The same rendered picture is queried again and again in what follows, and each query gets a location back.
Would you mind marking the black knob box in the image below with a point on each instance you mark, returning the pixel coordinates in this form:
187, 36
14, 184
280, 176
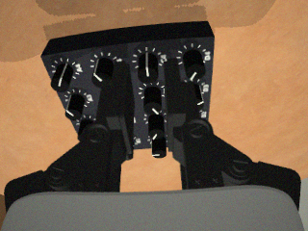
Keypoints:
146, 47

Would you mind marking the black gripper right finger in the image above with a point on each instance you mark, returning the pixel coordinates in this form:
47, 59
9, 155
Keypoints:
209, 160

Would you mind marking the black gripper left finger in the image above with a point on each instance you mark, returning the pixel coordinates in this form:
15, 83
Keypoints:
104, 145

